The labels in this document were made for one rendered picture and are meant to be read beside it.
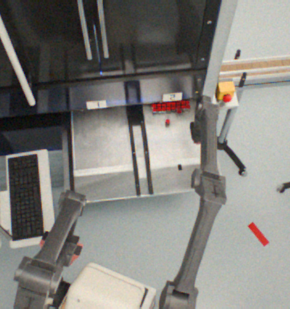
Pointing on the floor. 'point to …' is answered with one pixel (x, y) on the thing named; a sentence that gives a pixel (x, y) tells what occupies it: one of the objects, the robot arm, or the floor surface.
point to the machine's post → (223, 26)
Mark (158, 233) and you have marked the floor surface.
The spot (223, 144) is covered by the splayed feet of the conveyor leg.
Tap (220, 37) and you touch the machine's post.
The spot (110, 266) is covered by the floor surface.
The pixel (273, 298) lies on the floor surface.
